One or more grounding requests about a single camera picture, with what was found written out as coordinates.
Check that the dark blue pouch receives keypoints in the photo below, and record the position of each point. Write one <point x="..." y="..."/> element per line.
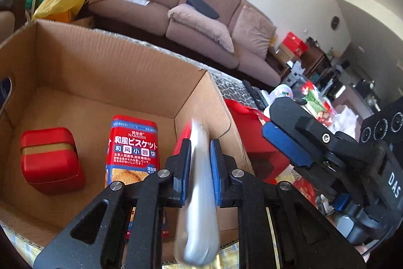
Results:
<point x="203" y="8"/>

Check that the brown cardboard box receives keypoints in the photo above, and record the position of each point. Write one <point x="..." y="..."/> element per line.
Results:
<point x="78" y="67"/>

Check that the grey pebble pattern tablecloth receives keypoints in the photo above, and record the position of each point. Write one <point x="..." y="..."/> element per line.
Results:
<point x="229" y="86"/>

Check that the dark wooden chair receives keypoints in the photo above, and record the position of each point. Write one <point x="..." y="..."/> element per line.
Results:
<point x="17" y="1"/>

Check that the light pink pillow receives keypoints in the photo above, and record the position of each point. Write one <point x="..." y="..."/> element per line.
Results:
<point x="201" y="23"/>

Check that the red biscuit packet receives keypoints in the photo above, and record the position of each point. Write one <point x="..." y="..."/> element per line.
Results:
<point x="132" y="146"/>

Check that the green snack bag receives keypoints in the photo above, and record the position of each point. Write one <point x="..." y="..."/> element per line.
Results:
<point x="314" y="98"/>

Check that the dark wooden cabinet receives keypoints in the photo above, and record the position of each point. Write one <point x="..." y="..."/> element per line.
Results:
<point x="314" y="64"/>

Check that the black remote control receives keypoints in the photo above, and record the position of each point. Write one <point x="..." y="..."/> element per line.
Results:
<point x="255" y="94"/>

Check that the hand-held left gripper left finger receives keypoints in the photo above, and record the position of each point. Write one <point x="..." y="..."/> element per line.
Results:
<point x="185" y="171"/>

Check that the red gift box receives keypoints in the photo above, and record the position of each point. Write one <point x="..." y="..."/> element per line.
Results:
<point x="252" y="143"/>

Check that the red square tin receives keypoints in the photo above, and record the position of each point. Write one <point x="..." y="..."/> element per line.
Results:
<point x="50" y="162"/>

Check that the dark wall clock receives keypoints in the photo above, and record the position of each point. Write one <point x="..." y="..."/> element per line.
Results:
<point x="335" y="22"/>

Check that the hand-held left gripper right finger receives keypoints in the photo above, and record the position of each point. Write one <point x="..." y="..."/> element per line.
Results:
<point x="216" y="171"/>

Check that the red carton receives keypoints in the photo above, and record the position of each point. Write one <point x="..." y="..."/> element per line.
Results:
<point x="294" y="43"/>

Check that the white plastic bag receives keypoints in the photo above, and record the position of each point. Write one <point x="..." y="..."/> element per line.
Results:
<point x="344" y="121"/>

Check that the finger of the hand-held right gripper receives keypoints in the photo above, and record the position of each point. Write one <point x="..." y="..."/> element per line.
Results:
<point x="283" y="139"/>
<point x="327" y="184"/>

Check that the textured pink cushion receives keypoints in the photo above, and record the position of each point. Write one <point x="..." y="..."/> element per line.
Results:
<point x="255" y="29"/>

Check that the white plastic tool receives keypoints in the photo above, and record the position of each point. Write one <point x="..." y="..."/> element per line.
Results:
<point x="198" y="193"/>

